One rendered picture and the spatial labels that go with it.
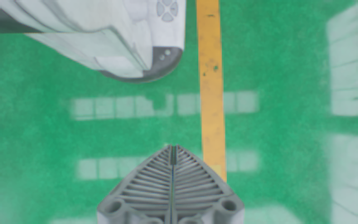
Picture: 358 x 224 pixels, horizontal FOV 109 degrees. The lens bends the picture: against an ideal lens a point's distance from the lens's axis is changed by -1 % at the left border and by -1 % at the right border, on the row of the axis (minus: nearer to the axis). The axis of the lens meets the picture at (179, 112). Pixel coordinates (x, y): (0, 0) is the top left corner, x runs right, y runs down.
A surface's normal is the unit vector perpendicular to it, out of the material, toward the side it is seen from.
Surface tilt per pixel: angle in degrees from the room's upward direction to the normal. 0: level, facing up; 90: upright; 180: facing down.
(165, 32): 38
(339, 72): 0
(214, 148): 0
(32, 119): 0
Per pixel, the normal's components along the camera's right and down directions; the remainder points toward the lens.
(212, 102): 0.03, 0.02
